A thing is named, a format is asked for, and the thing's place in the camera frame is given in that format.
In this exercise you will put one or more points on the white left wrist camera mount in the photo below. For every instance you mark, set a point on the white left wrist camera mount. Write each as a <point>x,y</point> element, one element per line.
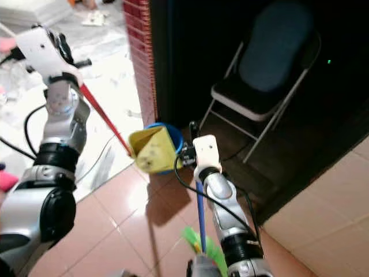
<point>37,49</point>

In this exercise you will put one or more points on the pink pillow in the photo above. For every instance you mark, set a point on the pink pillow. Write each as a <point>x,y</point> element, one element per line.
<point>7,45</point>

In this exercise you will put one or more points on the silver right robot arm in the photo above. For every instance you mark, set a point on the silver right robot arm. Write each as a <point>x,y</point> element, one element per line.
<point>219,193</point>

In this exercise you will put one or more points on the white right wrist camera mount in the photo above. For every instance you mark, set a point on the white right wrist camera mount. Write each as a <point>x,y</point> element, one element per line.
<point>206,150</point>

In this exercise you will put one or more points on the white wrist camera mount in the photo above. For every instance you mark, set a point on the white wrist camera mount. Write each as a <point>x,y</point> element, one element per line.
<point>206,150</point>
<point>37,49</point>

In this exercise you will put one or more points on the dark folding chair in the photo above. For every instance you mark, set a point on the dark folding chair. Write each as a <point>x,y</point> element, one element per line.
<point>274,52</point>

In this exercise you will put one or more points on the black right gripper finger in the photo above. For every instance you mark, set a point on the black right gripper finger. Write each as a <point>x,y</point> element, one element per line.
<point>193,133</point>

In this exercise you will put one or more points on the grey right robot leg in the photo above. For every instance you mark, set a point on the grey right robot leg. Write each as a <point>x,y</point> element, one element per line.
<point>204,268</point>

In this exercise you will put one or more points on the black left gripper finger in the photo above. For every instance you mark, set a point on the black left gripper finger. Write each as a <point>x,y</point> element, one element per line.
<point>62,40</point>

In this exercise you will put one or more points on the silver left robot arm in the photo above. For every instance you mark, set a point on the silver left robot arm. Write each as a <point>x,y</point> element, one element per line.
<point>34,208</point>

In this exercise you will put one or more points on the white mattress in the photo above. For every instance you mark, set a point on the white mattress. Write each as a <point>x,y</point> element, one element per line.
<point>31,10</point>

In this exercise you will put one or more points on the blue plastic bucket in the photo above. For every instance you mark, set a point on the blue plastic bucket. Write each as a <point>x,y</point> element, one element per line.
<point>176,135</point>

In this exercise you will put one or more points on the magenta cushion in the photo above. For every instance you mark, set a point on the magenta cushion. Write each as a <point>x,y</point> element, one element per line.
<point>8,181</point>

